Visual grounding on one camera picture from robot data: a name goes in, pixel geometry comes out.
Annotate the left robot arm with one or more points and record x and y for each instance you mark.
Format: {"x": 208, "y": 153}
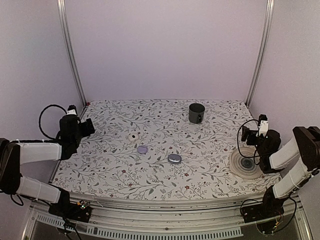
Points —
{"x": 14, "y": 153}

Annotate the dark grey ceramic mug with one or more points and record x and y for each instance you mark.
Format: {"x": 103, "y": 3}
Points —
{"x": 196, "y": 113}

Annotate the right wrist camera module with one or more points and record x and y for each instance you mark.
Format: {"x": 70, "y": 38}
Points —
{"x": 263, "y": 125}

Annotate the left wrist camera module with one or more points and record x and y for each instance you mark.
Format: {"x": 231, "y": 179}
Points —
{"x": 72, "y": 110}

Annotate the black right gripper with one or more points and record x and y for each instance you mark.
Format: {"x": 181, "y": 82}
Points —
{"x": 246, "y": 133}

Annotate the left aluminium corner post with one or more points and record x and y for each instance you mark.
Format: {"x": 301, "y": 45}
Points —
{"x": 62, "y": 12}

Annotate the aluminium corner post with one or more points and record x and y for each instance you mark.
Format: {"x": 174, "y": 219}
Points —
{"x": 266, "y": 28}
{"x": 62, "y": 12}

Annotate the floral patterned table mat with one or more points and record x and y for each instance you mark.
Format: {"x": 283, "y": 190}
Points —
{"x": 108, "y": 165}

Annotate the right aluminium corner post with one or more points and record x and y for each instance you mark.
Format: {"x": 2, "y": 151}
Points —
{"x": 266, "y": 28}

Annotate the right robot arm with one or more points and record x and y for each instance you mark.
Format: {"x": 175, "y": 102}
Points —
{"x": 273, "y": 158}

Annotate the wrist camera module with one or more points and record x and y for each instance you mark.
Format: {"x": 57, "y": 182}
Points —
{"x": 263, "y": 125}
{"x": 72, "y": 110}

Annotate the aluminium front rail frame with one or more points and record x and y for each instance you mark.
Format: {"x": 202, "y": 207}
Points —
{"x": 200, "y": 219}

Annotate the dark purple earbud case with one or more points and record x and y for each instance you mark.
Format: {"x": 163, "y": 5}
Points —
{"x": 174, "y": 158}

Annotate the swirl patterned glass plate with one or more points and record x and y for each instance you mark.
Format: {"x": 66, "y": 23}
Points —
{"x": 243, "y": 167}

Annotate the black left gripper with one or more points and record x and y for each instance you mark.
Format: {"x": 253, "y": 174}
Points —
{"x": 87, "y": 131}

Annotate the light purple round earbud case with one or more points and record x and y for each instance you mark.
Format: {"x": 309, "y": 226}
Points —
{"x": 142, "y": 149}

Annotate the white earbud charging case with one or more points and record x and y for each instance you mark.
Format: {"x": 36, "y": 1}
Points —
{"x": 133, "y": 137}

